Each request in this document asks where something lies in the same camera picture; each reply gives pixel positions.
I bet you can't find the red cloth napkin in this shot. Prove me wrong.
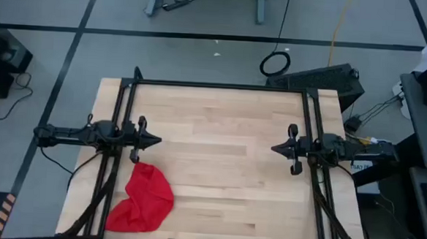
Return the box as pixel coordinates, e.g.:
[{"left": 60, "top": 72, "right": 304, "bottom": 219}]
[{"left": 104, "top": 160, "right": 178, "bottom": 236}]

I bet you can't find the black power adapter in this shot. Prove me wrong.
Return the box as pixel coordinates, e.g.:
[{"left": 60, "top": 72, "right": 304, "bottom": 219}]
[{"left": 343, "top": 115, "right": 364, "bottom": 134}]

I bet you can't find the yellow white plug cable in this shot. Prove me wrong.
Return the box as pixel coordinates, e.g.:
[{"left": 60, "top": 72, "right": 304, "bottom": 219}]
[{"left": 345, "top": 132, "right": 393, "bottom": 147}]

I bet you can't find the white labelled box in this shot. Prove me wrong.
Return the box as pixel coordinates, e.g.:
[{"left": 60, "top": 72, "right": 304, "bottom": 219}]
[{"left": 348, "top": 159, "right": 381, "bottom": 195}]

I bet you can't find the black metal table frame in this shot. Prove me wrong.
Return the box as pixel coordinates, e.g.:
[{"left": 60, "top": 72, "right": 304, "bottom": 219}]
[{"left": 58, "top": 62, "right": 377, "bottom": 239}]

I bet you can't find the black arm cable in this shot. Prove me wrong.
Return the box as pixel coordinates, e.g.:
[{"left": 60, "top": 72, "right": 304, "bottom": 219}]
[{"left": 37, "top": 145, "right": 105, "bottom": 194}]

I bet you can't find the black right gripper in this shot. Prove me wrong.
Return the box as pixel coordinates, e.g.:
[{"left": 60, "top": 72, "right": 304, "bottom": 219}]
[{"left": 269, "top": 122, "right": 309, "bottom": 177}]

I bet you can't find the black equipment stack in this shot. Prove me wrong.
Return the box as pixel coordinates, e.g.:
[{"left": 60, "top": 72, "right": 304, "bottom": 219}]
[{"left": 0, "top": 11, "right": 36, "bottom": 102}]

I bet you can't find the black desk base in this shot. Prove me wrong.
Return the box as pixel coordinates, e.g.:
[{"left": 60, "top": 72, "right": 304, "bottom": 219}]
[{"left": 349, "top": 130, "right": 424, "bottom": 233}]

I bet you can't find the black adapter cable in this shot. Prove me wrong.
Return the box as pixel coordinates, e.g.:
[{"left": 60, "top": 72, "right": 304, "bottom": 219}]
[{"left": 355, "top": 90, "right": 404, "bottom": 125}]

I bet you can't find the black power strip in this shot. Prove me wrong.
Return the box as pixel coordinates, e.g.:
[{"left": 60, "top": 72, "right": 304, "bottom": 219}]
[{"left": 162, "top": 0, "right": 191, "bottom": 14}]

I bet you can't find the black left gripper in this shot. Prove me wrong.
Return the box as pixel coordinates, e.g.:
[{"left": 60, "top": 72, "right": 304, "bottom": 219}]
[{"left": 125, "top": 114, "right": 164, "bottom": 166}]

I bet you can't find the black cable with coil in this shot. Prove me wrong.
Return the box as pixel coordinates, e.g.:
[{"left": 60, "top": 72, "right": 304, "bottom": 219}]
[{"left": 258, "top": 0, "right": 295, "bottom": 80}]

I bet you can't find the black floor cable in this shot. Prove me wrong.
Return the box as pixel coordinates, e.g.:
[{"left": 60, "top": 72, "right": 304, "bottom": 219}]
[{"left": 0, "top": 70, "right": 35, "bottom": 122}]

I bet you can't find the black computer tower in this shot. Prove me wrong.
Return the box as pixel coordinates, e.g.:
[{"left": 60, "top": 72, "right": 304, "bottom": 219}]
[{"left": 264, "top": 58, "right": 367, "bottom": 114}]

